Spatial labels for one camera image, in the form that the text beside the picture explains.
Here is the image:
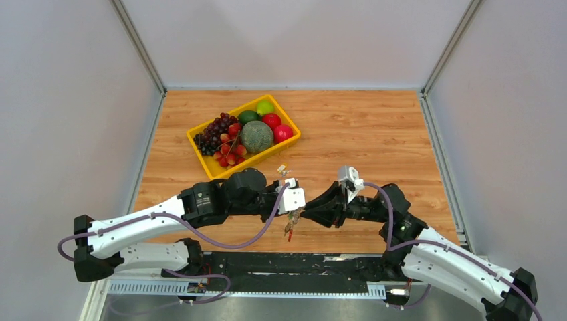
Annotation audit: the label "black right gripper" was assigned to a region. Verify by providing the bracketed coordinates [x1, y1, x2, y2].
[299, 182, 388, 229]

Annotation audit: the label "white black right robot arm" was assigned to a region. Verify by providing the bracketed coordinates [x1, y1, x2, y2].
[301, 182, 542, 320]

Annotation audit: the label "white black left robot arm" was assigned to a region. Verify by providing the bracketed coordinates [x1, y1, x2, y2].
[68, 168, 297, 282]

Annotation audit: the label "silver key yellow tag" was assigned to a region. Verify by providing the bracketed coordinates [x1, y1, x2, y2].
[277, 164, 292, 177]

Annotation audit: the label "red cherry bunch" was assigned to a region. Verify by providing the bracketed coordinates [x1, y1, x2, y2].
[213, 122, 247, 169]

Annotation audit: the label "green netted melon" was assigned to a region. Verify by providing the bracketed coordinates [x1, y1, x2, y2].
[241, 121, 273, 154]

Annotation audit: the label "pink red apple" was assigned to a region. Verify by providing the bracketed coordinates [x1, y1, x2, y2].
[273, 124, 294, 144]

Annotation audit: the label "yellow plastic fruit tray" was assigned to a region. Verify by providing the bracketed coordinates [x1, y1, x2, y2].
[187, 94, 301, 179]

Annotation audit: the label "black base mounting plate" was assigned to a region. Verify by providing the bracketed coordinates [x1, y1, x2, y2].
[188, 251, 407, 294]

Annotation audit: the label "dark purple grape bunch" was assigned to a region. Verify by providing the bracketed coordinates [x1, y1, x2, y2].
[192, 112, 241, 156]

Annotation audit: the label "dark green lime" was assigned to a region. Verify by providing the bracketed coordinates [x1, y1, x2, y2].
[238, 110, 261, 126]

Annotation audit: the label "light green apple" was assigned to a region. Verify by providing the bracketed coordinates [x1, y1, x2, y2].
[256, 100, 275, 117]

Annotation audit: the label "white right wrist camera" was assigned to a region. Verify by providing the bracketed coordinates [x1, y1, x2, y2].
[338, 165, 364, 205]

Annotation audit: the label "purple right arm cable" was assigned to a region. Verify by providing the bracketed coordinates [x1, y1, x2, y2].
[362, 181, 544, 321]

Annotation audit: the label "aluminium front frame rail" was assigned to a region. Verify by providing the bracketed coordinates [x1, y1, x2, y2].
[80, 249, 495, 321]

